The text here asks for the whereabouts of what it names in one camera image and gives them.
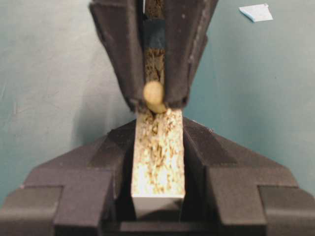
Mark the small wooden dowel rod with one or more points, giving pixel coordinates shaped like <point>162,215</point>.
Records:
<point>153,94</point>

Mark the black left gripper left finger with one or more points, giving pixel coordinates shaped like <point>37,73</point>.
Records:
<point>75,193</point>

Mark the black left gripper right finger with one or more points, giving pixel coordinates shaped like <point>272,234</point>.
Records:
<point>239,192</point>

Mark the blue tape marker centre-right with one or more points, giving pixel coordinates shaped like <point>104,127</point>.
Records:
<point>257,13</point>

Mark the white wooden board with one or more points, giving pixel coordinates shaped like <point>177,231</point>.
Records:
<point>158,175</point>

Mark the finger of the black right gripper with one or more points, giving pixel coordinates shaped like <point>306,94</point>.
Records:
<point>119,24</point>
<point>186,24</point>

